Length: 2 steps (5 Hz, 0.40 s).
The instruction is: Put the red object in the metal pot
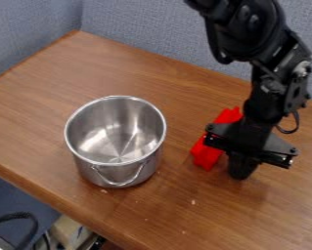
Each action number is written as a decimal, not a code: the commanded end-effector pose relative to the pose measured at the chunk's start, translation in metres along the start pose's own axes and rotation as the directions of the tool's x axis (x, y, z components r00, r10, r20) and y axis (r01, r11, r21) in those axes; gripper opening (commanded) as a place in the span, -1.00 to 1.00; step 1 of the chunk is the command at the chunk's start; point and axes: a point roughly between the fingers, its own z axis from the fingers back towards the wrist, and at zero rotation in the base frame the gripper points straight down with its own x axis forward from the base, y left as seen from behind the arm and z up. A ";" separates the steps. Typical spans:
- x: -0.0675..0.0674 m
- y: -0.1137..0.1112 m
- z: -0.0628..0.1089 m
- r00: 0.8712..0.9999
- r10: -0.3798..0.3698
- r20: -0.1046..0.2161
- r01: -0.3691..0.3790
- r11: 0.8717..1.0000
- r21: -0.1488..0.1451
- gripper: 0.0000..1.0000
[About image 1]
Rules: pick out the red plastic block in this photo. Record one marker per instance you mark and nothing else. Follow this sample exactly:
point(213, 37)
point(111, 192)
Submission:
point(204, 150)

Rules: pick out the beige box under table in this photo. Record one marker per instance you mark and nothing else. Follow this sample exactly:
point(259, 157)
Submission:
point(68, 235)

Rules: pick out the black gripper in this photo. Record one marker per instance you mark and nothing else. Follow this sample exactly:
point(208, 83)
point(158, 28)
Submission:
point(250, 144)

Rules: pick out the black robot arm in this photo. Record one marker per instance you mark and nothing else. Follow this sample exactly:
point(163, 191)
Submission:
point(246, 32)

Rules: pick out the metal pot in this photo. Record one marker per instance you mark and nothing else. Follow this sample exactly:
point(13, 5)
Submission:
point(114, 135)

